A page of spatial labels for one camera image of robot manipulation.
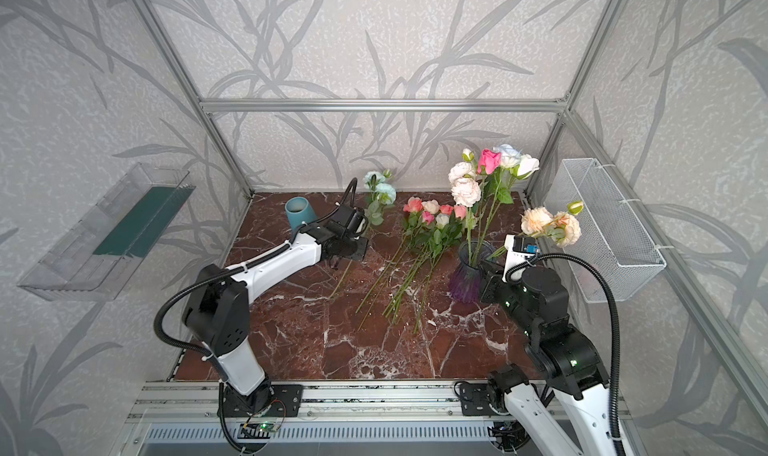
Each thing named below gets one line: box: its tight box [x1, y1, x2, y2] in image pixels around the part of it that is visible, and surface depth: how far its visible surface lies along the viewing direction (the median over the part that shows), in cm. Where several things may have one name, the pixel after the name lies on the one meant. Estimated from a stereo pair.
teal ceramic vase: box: [285, 196, 317, 233], surface depth 91 cm
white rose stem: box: [480, 154, 540, 259], surface depth 69 cm
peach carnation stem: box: [448, 149, 481, 265], surface depth 72 cm
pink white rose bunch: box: [384, 197, 467, 334], surface depth 104 cm
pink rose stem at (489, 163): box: [472, 149, 501, 259], surface depth 69 cm
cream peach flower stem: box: [489, 201, 584, 260], surface depth 65 cm
